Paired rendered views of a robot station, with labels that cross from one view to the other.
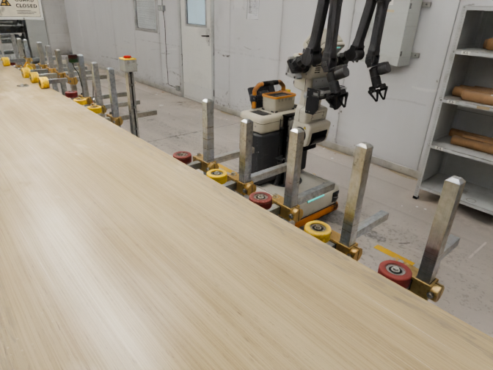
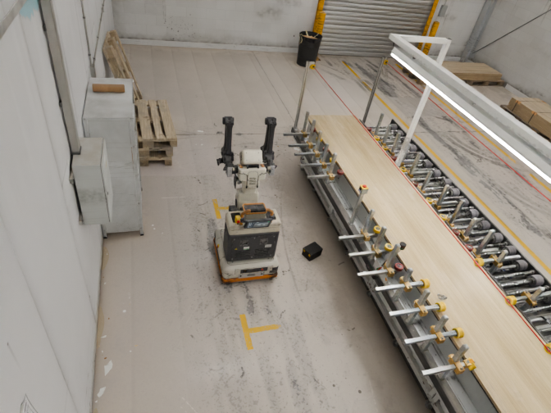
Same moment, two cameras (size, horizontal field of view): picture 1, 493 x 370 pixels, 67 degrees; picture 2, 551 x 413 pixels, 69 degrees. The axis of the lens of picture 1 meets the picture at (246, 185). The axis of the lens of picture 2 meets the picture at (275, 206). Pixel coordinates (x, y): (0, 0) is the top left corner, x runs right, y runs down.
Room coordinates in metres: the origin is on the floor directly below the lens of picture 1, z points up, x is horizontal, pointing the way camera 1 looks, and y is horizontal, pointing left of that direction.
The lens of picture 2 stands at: (5.55, 1.01, 3.51)
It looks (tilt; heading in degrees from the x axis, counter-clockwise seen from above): 39 degrees down; 200
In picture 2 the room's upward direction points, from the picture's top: 11 degrees clockwise
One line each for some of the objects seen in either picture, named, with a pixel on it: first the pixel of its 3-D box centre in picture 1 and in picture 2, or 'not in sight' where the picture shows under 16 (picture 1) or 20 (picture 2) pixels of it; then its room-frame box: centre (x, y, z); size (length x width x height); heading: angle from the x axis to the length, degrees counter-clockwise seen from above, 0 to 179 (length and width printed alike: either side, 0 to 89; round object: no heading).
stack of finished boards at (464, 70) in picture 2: not in sight; (456, 70); (-6.07, 1.07, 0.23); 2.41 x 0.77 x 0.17; 134
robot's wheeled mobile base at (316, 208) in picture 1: (282, 192); (245, 251); (2.65, -0.29, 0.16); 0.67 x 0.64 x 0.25; 42
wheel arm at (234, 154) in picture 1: (218, 159); (324, 176); (1.63, 0.14, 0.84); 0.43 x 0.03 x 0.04; 132
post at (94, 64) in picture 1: (99, 99); (376, 244); (2.48, 1.01, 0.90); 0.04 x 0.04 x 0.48; 42
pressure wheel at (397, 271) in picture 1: (391, 285); not in sight; (0.76, -0.38, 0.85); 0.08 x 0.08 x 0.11
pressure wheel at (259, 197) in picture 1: (260, 209); not in sight; (1.13, -0.05, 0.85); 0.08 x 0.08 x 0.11
